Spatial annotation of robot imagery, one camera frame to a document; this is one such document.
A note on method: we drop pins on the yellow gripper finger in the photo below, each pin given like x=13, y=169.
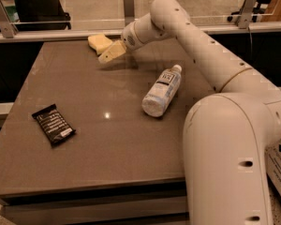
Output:
x=116, y=49

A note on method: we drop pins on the yellow sponge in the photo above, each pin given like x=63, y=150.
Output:
x=99, y=43

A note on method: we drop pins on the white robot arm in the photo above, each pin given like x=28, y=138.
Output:
x=226, y=133

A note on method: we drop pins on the black rxbar chocolate wrapper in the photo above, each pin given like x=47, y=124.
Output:
x=54, y=125

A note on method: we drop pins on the clear plastic water bottle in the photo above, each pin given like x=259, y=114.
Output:
x=162, y=92

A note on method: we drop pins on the black cabinet behind glass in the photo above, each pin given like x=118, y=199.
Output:
x=40, y=15

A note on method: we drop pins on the glass barrier panel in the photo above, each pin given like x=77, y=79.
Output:
x=106, y=14

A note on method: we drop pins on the white printed sign board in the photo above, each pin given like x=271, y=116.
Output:
x=279, y=169

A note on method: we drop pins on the middle metal glass bracket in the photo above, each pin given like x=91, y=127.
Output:
x=129, y=11

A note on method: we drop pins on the metal glass bracket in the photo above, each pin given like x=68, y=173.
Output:
x=129, y=11
x=245, y=14
x=7, y=28

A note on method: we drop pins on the left metal glass bracket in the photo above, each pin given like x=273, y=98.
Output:
x=7, y=28

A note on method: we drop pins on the right metal glass bracket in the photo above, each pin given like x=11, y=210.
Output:
x=245, y=14

